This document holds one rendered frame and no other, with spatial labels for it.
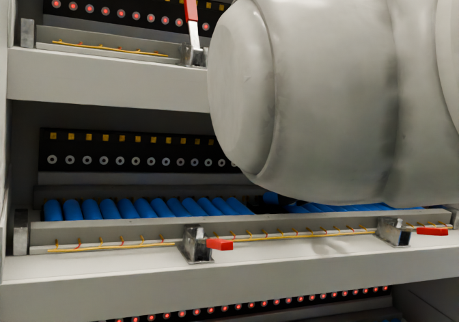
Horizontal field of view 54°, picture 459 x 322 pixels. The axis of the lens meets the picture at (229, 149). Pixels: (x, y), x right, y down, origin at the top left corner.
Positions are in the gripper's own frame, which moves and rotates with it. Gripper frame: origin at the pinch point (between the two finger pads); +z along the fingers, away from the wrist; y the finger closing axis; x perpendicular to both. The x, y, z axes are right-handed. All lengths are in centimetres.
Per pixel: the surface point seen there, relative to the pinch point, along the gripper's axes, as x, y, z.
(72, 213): 1.9, 27.0, 3.3
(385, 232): 6.0, -10.3, -1.7
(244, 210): 2.0, 6.7, 3.4
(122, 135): -8.7, 20.8, 7.7
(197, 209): 1.6, 12.7, 3.8
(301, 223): 4.3, 0.8, -0.1
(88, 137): -8.4, 24.9, 7.7
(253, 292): 11.5, 9.3, -2.5
